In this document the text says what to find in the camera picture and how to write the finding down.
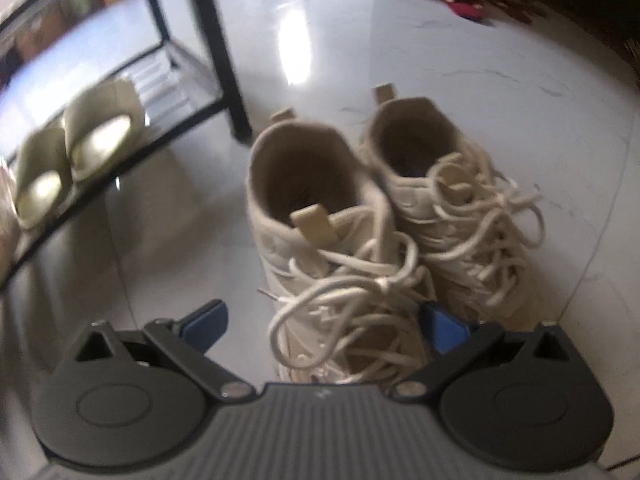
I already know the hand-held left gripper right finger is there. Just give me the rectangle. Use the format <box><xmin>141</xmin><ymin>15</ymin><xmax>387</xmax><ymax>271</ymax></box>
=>
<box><xmin>391</xmin><ymin>301</ymin><xmax>572</xmax><ymax>404</ymax></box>

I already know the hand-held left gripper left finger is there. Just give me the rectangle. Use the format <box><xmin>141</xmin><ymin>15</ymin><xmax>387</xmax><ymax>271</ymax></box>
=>
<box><xmin>74</xmin><ymin>298</ymin><xmax>254</xmax><ymax>403</ymax></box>

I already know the white lace-up sneaker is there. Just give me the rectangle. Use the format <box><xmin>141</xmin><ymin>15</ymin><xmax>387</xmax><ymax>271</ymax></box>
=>
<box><xmin>246</xmin><ymin>107</ymin><xmax>437</xmax><ymax>387</ymax></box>
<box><xmin>359</xmin><ymin>85</ymin><xmax>547</xmax><ymax>324</ymax></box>

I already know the cream terry slipper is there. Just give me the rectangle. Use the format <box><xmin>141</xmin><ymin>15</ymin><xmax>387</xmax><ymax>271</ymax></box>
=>
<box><xmin>61</xmin><ymin>76</ymin><xmax>147</xmax><ymax>184</ymax></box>
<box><xmin>13</xmin><ymin>126</ymin><xmax>72</xmax><ymax>232</ymax></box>

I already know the black metal shoe rack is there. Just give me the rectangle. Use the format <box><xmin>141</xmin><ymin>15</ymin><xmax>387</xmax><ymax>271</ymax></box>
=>
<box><xmin>0</xmin><ymin>0</ymin><xmax>252</xmax><ymax>282</ymax></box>

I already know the pink embroidered cloth shoe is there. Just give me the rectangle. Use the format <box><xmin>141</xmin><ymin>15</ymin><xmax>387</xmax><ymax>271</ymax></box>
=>
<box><xmin>0</xmin><ymin>157</ymin><xmax>20</xmax><ymax>263</ymax></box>

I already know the red object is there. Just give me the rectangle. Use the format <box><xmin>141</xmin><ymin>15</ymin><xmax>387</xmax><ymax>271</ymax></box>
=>
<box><xmin>434</xmin><ymin>0</ymin><xmax>535</xmax><ymax>24</ymax></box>

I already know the row of colourful items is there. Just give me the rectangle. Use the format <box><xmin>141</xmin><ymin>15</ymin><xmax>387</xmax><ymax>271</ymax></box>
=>
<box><xmin>0</xmin><ymin>0</ymin><xmax>143</xmax><ymax>63</ymax></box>

